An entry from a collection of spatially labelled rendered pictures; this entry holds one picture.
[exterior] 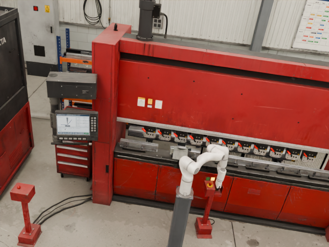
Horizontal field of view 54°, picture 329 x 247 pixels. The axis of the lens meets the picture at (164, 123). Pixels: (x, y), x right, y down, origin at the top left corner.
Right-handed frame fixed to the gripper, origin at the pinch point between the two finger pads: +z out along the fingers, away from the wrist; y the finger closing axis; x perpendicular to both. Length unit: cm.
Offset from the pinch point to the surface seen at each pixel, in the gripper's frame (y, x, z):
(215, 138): -40, -4, -45
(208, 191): 6.2, -12.4, -0.5
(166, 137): -51, -63, -35
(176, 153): -36, -51, -23
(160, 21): -455, -49, -48
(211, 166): -26.4, -4.8, -10.9
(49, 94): -27, -195, -102
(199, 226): 9, -13, 61
